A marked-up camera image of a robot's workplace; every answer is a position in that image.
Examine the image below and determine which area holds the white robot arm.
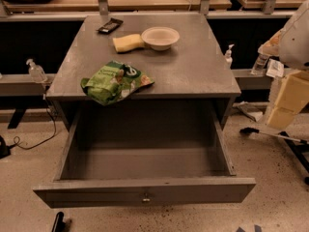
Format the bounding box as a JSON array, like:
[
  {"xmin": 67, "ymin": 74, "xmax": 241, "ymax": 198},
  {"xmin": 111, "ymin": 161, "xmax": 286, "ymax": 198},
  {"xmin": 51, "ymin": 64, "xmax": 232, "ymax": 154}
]
[{"xmin": 258, "ymin": 0, "xmax": 309, "ymax": 130}]

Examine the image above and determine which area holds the brass drawer knob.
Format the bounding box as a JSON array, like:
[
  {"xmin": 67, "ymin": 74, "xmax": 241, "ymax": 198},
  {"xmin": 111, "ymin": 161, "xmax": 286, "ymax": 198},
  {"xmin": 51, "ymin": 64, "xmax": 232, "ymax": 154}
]
[{"xmin": 142, "ymin": 193, "xmax": 151, "ymax": 203}]

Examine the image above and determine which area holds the grey cabinet with top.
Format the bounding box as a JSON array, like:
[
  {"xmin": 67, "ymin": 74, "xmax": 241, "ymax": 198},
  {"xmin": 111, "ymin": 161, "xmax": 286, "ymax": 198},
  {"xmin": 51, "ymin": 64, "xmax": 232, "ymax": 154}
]
[{"xmin": 47, "ymin": 13, "xmax": 240, "ymax": 125}]

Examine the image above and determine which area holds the wooden back shelf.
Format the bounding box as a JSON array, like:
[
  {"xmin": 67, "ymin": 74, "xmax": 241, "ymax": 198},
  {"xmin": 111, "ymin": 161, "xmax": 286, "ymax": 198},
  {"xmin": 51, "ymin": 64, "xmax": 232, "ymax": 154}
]
[{"xmin": 3, "ymin": 0, "xmax": 200, "ymax": 13}]

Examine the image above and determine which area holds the white bowl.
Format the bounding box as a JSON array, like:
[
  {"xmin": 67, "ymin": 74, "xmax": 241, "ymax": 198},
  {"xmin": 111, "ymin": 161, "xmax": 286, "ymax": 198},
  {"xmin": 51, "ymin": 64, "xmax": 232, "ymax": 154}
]
[{"xmin": 141, "ymin": 27, "xmax": 180, "ymax": 51}]

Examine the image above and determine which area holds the right hand sanitizer bottle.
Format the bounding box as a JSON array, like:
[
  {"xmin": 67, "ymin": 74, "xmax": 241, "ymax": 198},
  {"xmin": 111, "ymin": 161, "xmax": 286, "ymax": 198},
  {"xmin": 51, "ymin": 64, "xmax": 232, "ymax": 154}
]
[{"xmin": 224, "ymin": 44, "xmax": 234, "ymax": 68}]

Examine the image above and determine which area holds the left hand sanitizer bottle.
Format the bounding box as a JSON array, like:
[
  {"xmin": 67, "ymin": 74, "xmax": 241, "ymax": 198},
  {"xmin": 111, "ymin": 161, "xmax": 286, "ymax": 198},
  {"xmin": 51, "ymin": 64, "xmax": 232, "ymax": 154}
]
[{"xmin": 26, "ymin": 59, "xmax": 47, "ymax": 83}]

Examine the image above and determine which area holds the black floor cable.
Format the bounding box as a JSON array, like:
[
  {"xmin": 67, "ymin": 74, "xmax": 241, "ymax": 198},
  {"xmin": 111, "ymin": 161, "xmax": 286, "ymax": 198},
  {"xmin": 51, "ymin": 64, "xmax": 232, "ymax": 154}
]
[{"xmin": 9, "ymin": 95, "xmax": 59, "ymax": 151}]

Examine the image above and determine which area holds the black handled floor tool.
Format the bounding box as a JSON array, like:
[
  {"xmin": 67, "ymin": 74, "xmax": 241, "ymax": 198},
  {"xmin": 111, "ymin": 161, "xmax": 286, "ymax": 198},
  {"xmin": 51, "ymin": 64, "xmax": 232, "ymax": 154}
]
[{"xmin": 239, "ymin": 127, "xmax": 309, "ymax": 173}]

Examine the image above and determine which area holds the open grey top drawer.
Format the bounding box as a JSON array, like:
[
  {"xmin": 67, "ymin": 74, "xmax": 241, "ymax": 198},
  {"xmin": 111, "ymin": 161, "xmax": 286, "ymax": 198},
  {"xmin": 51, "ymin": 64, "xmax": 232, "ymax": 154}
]
[{"xmin": 34, "ymin": 100, "xmax": 256, "ymax": 208}]

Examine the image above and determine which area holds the green rice chip bag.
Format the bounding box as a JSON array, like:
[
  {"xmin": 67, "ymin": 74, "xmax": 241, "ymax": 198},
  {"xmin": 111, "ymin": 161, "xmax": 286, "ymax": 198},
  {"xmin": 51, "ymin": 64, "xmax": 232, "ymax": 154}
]
[{"xmin": 80, "ymin": 61, "xmax": 155, "ymax": 105}]

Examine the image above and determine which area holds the black snack bar wrapper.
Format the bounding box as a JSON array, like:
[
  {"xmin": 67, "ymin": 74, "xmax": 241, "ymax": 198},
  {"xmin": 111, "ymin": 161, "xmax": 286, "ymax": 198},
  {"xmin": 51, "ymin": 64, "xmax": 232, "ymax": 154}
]
[{"xmin": 98, "ymin": 18, "xmax": 123, "ymax": 34}]

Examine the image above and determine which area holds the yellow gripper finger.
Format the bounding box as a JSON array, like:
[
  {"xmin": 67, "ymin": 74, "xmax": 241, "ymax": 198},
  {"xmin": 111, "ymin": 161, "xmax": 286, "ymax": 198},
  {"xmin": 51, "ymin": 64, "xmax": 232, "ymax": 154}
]
[{"xmin": 267, "ymin": 71, "xmax": 309, "ymax": 130}]

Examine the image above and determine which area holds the clear water bottle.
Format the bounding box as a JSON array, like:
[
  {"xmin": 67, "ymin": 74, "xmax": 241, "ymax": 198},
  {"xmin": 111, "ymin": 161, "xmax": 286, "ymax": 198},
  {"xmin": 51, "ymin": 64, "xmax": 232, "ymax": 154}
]
[{"xmin": 251, "ymin": 53, "xmax": 269, "ymax": 75}]

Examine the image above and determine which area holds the yellow sponge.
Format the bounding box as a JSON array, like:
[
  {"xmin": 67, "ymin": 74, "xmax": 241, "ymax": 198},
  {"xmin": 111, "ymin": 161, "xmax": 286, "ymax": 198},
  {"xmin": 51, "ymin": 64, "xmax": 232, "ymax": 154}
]
[{"xmin": 113, "ymin": 34, "xmax": 145, "ymax": 53}]

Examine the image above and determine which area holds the hand sanitizer bottle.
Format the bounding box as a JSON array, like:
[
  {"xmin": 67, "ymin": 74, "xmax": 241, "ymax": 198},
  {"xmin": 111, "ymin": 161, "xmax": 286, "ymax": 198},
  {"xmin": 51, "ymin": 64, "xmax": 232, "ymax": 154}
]
[
  {"xmin": 224, "ymin": 44, "xmax": 234, "ymax": 68},
  {"xmin": 26, "ymin": 59, "xmax": 47, "ymax": 83}
]

